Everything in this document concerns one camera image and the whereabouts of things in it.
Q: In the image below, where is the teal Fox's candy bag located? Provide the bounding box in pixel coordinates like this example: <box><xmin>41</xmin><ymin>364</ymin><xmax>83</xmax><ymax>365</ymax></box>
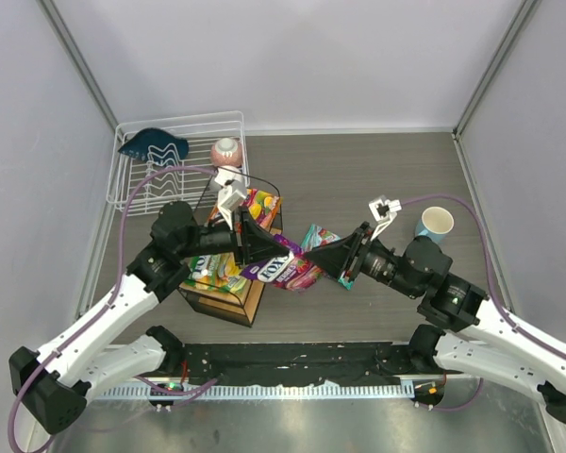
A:
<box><xmin>301</xmin><ymin>224</ymin><xmax>354</xmax><ymax>291</ymax></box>

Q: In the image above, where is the purple Fox's berries candy bag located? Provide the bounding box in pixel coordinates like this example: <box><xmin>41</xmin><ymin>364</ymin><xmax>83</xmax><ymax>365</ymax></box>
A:
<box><xmin>241</xmin><ymin>234</ymin><xmax>325</xmax><ymax>292</ymax></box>

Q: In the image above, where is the orange Fox's fruits candy bag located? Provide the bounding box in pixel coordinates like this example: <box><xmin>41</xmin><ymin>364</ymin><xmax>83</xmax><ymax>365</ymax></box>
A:
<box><xmin>208</xmin><ymin>189</ymin><xmax>280</xmax><ymax>231</ymax></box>

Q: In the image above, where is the green Fox's candy bag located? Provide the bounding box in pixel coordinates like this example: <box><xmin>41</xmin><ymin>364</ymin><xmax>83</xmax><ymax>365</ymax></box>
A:
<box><xmin>184</xmin><ymin>253</ymin><xmax>248</xmax><ymax>294</ymax></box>

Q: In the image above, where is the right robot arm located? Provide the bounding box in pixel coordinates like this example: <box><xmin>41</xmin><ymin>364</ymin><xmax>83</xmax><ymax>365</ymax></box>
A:
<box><xmin>306</xmin><ymin>225</ymin><xmax>566</xmax><ymax>425</ymax></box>

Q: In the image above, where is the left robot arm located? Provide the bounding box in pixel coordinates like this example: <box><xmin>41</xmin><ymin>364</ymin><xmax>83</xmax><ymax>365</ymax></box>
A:
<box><xmin>8</xmin><ymin>201</ymin><xmax>288</xmax><ymax>435</ymax></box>

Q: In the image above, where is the white cup in rack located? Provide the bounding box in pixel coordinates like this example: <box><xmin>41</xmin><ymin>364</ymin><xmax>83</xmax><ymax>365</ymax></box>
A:
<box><xmin>213</xmin><ymin>165</ymin><xmax>246</xmax><ymax>188</ymax></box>

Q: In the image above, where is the light blue mug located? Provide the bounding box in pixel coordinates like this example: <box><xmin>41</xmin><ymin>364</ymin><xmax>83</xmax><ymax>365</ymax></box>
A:
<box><xmin>415</xmin><ymin>207</ymin><xmax>455</xmax><ymax>244</ymax></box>

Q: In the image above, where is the pink ceramic bowl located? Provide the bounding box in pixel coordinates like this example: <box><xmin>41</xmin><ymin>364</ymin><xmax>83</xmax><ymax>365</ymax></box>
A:
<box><xmin>210</xmin><ymin>138</ymin><xmax>243</xmax><ymax>167</ymax></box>

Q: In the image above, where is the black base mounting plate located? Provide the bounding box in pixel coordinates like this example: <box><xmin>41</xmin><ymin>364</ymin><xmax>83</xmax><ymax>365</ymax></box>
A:
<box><xmin>185</xmin><ymin>342</ymin><xmax>442</xmax><ymax>387</ymax></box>

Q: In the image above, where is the dark blue plate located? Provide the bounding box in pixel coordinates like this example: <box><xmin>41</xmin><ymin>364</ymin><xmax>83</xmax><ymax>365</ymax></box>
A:
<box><xmin>118</xmin><ymin>127</ymin><xmax>190</xmax><ymax>166</ymax></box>

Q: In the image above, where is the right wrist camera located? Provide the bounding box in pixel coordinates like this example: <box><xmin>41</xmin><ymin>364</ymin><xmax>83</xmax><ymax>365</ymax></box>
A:
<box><xmin>369</xmin><ymin>195</ymin><xmax>402</xmax><ymax>241</ymax></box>

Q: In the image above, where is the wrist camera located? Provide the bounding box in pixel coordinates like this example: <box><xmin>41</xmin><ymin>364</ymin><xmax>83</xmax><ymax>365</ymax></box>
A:
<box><xmin>216</xmin><ymin>180</ymin><xmax>247</xmax><ymax>229</ymax></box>
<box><xmin>369</xmin><ymin>195</ymin><xmax>402</xmax><ymax>241</ymax></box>

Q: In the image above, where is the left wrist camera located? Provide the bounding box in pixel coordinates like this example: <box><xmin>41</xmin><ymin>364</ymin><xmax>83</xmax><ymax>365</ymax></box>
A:
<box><xmin>216</xmin><ymin>180</ymin><xmax>247</xmax><ymax>229</ymax></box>

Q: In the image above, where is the black wire wooden shelf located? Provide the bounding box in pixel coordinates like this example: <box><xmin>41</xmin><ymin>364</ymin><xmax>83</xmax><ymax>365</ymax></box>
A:
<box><xmin>179</xmin><ymin>179</ymin><xmax>282</xmax><ymax>327</ymax></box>

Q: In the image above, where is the white wire dish rack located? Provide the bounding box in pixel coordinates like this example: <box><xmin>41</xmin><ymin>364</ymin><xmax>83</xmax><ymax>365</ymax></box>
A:
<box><xmin>107</xmin><ymin>110</ymin><xmax>249</xmax><ymax>216</ymax></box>

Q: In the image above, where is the white slotted cable duct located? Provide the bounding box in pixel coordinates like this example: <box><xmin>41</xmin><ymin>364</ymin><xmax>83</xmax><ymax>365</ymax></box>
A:
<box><xmin>95</xmin><ymin>380</ymin><xmax>414</xmax><ymax>403</ymax></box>

